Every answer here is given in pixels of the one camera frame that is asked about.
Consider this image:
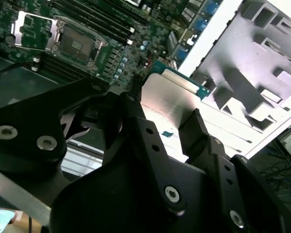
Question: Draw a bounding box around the silver CPU with green edge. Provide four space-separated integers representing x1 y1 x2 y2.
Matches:
140 60 212 129

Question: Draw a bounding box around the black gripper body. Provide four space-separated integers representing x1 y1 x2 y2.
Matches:
49 142 248 233

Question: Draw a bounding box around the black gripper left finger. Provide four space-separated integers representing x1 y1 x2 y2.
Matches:
0 75 188 226

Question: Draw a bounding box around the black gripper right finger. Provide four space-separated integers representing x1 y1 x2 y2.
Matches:
178 108 291 233

